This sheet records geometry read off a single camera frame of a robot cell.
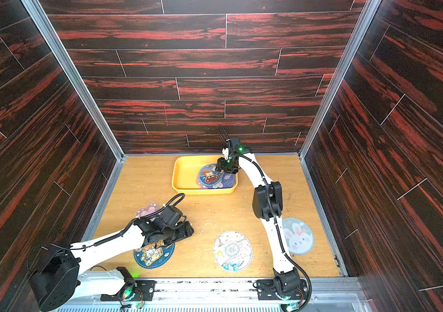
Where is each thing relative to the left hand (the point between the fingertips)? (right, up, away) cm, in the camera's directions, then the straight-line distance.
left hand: (190, 234), depth 84 cm
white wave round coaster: (+19, -7, 0) cm, 20 cm away
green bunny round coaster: (+50, -2, +4) cm, 50 cm away
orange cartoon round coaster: (-16, -9, -2) cm, 18 cm away
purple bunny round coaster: (+17, +23, +22) cm, 36 cm away
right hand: (+15, +29, +20) cm, 39 cm away
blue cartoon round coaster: (+7, +24, +23) cm, 34 cm away
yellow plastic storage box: (-8, +29, +29) cm, 42 cm away
